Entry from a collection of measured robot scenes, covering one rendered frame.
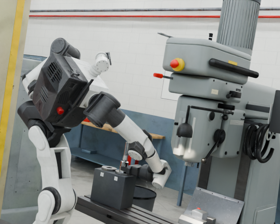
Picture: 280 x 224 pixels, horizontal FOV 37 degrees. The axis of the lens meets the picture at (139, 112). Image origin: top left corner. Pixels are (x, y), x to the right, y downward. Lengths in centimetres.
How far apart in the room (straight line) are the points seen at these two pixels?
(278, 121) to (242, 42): 45
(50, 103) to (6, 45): 139
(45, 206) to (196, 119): 86
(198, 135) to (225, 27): 62
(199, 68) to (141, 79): 603
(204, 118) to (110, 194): 74
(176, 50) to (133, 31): 629
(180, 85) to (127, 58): 621
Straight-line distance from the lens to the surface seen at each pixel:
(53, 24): 1013
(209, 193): 249
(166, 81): 751
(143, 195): 438
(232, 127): 217
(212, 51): 190
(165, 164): 220
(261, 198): 251
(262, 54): 665
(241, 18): 226
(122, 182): 234
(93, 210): 245
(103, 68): 203
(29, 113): 227
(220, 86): 201
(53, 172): 217
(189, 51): 190
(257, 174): 240
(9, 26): 333
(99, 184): 244
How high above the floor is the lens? 162
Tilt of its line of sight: 3 degrees down
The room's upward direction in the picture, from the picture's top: 9 degrees clockwise
